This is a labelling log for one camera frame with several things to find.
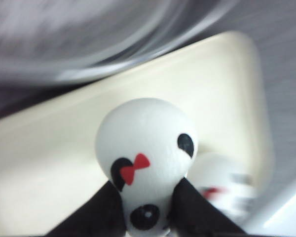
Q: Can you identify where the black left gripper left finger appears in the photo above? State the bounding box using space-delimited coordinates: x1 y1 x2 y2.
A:
46 181 126 237

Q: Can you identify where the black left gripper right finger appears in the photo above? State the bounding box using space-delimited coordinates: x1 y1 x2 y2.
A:
169 178 248 237

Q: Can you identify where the panda bun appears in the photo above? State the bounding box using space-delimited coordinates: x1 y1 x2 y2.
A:
187 153 257 221
95 98 197 237

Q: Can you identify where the cream rectangular tray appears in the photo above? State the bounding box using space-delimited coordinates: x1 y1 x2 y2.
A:
0 32 273 236

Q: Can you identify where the stainless steel steamer pot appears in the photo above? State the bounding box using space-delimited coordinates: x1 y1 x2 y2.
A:
0 0 237 86

